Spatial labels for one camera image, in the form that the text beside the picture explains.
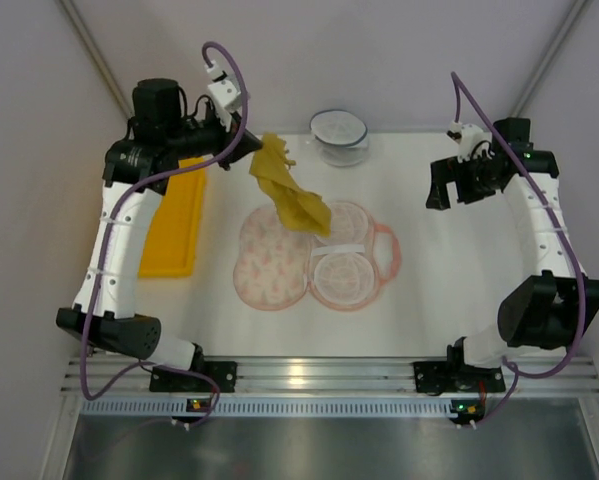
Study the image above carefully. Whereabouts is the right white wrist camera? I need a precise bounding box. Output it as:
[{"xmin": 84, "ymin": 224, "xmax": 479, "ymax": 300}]
[{"xmin": 446, "ymin": 121, "xmax": 491, "ymax": 163}]

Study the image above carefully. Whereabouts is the slotted cable duct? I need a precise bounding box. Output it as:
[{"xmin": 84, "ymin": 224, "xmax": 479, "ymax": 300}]
[{"xmin": 80, "ymin": 397, "xmax": 483, "ymax": 417}]

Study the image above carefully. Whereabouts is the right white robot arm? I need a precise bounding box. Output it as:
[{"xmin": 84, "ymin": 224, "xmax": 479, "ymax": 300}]
[{"xmin": 426, "ymin": 117, "xmax": 599, "ymax": 368}]

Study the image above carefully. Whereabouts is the yellow plastic tray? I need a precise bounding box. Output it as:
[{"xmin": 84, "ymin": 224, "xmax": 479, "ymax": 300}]
[{"xmin": 138, "ymin": 169, "xmax": 207, "ymax": 278}]

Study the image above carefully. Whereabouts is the yellow bra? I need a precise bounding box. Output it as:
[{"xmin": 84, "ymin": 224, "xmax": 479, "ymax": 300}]
[{"xmin": 249, "ymin": 133, "xmax": 332, "ymax": 237}]

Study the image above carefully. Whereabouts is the aluminium mounting rail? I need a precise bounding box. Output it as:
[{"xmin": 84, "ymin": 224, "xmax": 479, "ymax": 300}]
[{"xmin": 60, "ymin": 355, "xmax": 599, "ymax": 398}]

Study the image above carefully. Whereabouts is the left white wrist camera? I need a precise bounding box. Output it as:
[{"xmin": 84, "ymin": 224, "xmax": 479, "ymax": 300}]
[{"xmin": 205, "ymin": 60, "xmax": 242, "ymax": 131}]

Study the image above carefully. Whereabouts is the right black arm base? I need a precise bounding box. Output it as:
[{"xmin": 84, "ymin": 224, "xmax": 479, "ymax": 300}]
[{"xmin": 413, "ymin": 360, "xmax": 506, "ymax": 396}]

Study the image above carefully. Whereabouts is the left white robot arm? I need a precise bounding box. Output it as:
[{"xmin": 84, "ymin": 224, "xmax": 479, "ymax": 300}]
[{"xmin": 56, "ymin": 74, "xmax": 262, "ymax": 371}]

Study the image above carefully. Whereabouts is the floral mesh laundry bag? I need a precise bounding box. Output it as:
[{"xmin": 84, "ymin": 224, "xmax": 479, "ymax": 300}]
[{"xmin": 233, "ymin": 201, "xmax": 402, "ymax": 312}]

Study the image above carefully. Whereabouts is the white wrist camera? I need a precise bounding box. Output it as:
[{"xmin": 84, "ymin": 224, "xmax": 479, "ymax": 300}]
[
  {"xmin": 446, "ymin": 121, "xmax": 491, "ymax": 163},
  {"xmin": 205, "ymin": 60, "xmax": 242, "ymax": 131}
]

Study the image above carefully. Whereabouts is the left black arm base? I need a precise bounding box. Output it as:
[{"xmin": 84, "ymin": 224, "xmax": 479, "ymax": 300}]
[{"xmin": 148, "ymin": 360, "xmax": 238, "ymax": 393}]

